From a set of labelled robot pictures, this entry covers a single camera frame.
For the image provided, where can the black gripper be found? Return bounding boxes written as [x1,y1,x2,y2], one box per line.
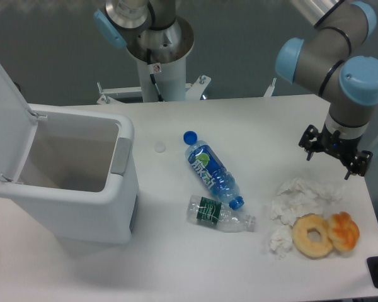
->
[299,125,373,179]

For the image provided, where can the blue label plastic bottle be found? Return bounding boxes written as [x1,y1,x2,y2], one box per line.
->
[185,140,244,210]

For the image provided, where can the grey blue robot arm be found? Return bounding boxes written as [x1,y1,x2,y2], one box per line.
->
[93,1,378,176]

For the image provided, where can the blue bottle cap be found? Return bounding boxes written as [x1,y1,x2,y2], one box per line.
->
[183,130,198,145]

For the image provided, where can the clear green label bottle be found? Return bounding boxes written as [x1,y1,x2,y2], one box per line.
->
[186,195,256,233]

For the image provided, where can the white bottle cap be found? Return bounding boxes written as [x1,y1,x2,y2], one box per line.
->
[154,142,166,153]

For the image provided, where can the large crumpled white tissue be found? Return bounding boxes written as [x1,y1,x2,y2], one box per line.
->
[270,177,345,226]

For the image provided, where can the orange glazed bread roll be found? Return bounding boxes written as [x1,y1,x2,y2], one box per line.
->
[328,211,360,252]

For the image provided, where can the small crumpled white tissue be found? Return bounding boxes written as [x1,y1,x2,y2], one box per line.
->
[268,225,293,260]

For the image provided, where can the white trash bin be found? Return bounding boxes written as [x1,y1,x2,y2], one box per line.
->
[0,104,139,244]

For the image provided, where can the white bin lid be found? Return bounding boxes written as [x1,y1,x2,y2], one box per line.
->
[0,64,47,182]

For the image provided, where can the ring doughnut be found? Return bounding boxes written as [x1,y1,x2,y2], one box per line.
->
[292,215,333,258]

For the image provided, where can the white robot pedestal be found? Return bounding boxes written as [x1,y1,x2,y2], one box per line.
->
[96,15,214,104]

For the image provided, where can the black cable on pedestal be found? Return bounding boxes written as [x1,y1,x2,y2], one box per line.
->
[146,48,164,103]

